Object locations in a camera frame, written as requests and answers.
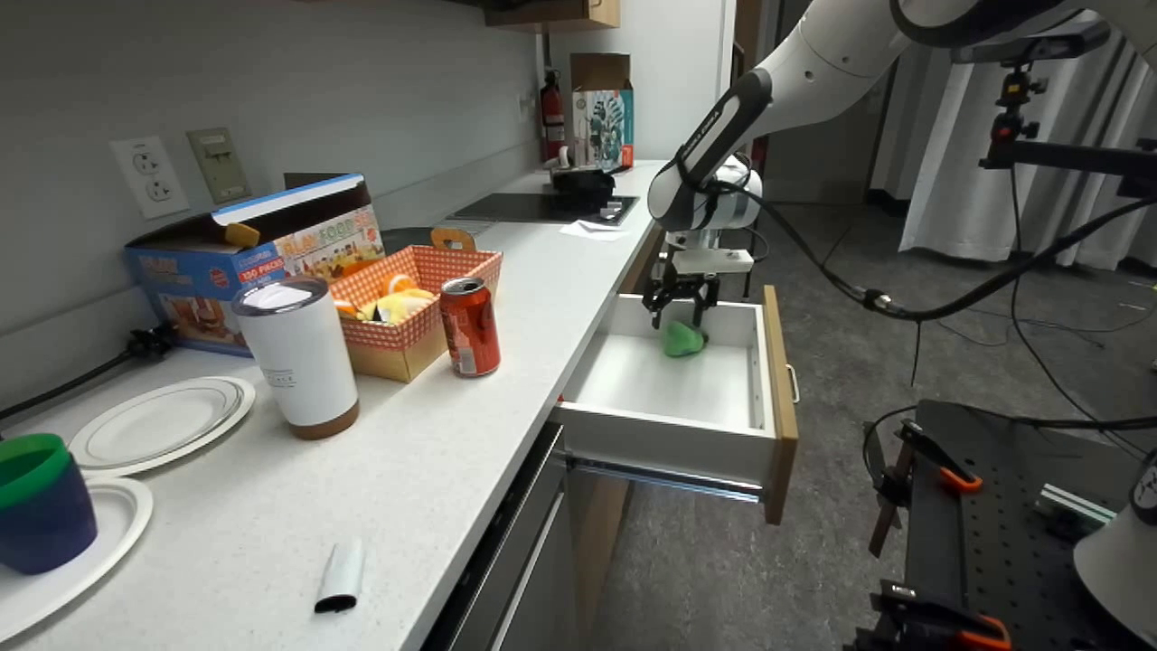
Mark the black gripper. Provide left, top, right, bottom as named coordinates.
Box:
left=642, top=231, right=757, bottom=329

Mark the green soft object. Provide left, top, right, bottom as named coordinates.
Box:
left=661, top=318, right=707, bottom=358

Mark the wooden top drawer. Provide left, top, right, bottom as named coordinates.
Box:
left=553, top=285, right=798, bottom=525

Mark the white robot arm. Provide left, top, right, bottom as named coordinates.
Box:
left=647, top=0, right=1068, bottom=233

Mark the black pot on cooktop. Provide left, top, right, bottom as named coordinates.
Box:
left=548, top=166, right=613, bottom=204

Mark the tall cardboard box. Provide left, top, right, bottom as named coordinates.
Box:
left=571, top=53, right=636, bottom=168

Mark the black induction cooktop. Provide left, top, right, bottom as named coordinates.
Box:
left=450, top=194, right=636, bottom=225

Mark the red soda can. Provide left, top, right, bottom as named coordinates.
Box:
left=440, top=276, right=499, bottom=379

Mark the yellow toy in tray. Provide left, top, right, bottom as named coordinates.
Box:
left=356, top=276, right=434, bottom=326

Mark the orange checkered cardboard tray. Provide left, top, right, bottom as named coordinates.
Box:
left=330, top=245, right=502, bottom=379

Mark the white curtain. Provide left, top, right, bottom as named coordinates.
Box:
left=901, top=44, right=1157, bottom=266

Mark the stainless dishwasher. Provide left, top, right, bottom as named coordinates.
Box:
left=418, top=424, right=578, bottom=651

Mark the white tumbler with lid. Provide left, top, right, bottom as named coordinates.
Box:
left=232, top=279, right=356, bottom=442

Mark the black perforated table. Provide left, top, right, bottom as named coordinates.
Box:
left=847, top=402, right=1157, bottom=651

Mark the small white marker tube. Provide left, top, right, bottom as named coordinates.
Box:
left=316, top=540, right=364, bottom=613

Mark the blue colourful cardboard box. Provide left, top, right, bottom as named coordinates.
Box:
left=123, top=174, right=383, bottom=353

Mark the white empty plate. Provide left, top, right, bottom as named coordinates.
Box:
left=72, top=377, right=255, bottom=477

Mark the white plate under cup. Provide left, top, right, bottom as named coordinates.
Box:
left=0, top=477, right=154, bottom=643

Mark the green and blue cup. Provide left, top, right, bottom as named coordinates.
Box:
left=0, top=435, right=96, bottom=575

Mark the orange handled clamp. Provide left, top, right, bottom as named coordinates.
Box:
left=871, top=581, right=1013, bottom=651
left=861, top=418, right=983, bottom=555

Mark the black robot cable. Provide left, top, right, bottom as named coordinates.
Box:
left=720, top=178, right=1157, bottom=430

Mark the black camera on stand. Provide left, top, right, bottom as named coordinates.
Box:
left=961, top=22, right=1157, bottom=201

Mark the beige wall switch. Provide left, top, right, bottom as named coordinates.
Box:
left=187, top=125, right=248, bottom=201

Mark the white wall outlet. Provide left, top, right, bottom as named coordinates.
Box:
left=112, top=137, right=187, bottom=215

